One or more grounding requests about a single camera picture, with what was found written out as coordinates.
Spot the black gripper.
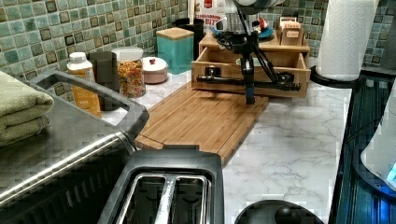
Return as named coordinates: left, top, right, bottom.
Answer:
left=216, top=12, right=260, bottom=105

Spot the wooden drawer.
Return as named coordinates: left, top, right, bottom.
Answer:
left=191, top=47, right=310, bottom=98

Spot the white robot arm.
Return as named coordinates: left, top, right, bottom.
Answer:
left=214, top=0, right=294, bottom=105

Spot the green bowl in drawer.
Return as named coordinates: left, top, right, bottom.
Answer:
left=235, top=57, right=261, bottom=67

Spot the wooden drawer cabinet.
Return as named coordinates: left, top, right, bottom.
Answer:
left=199, top=32, right=310, bottom=63

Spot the blue plate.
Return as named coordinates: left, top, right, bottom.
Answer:
left=210, top=27, right=274, bottom=40

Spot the wooden organizer box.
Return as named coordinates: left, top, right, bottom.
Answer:
left=277, top=17, right=304, bottom=46

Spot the black round container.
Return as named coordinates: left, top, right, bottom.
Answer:
left=173, top=18, right=205, bottom=59

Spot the cinnamon cereal box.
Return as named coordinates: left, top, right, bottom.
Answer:
left=195, top=0, right=226, bottom=32

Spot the bamboo cutting board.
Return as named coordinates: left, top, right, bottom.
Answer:
left=135, top=84, right=268, bottom=164

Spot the teal canister with wooden lid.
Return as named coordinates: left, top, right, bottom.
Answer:
left=156, top=27, right=193, bottom=75

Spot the pink pot with lid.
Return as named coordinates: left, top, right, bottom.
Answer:
left=143, top=57, right=168, bottom=84

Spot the paper towel roll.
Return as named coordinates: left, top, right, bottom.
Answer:
left=316, top=0, right=379, bottom=81

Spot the clear jar of cereal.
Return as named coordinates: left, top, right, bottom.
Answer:
left=112, top=47, right=146, bottom=98

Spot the black and silver toaster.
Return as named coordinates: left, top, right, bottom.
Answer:
left=97, top=145, right=224, bottom=224

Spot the black round lid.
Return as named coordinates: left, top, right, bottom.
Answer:
left=234, top=200, right=324, bottom=224

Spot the white-capped orange bottle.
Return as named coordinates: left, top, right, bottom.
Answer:
left=66, top=51, right=103, bottom=119

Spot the silver toaster oven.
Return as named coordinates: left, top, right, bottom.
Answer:
left=0, top=70, right=149, bottom=224

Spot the folded green towel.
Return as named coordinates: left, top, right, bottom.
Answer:
left=0, top=72, right=54, bottom=147

